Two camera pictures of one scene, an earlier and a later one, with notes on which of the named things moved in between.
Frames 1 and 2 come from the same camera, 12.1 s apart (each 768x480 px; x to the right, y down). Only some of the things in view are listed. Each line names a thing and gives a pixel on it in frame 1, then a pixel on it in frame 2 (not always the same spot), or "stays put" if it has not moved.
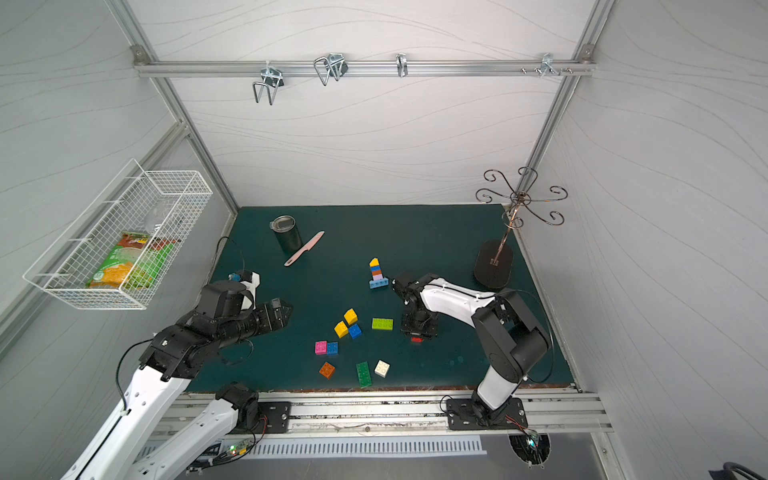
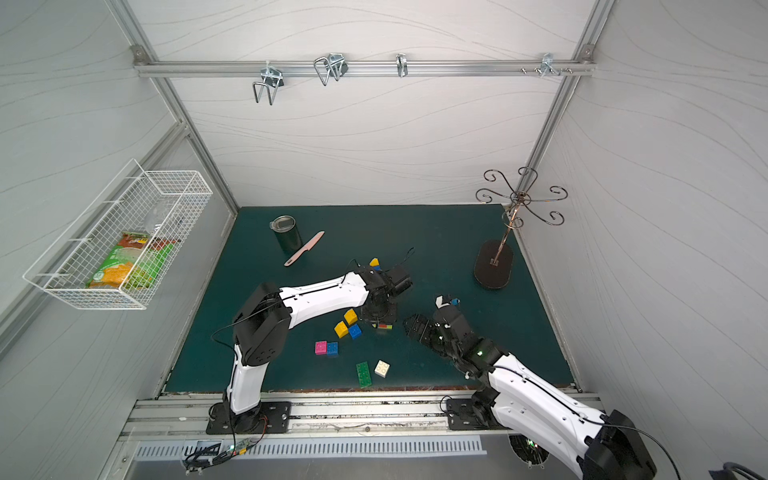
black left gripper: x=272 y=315 → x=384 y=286
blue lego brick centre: x=355 y=331 stays put
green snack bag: x=135 y=262 stays put
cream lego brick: x=382 y=368 stays put
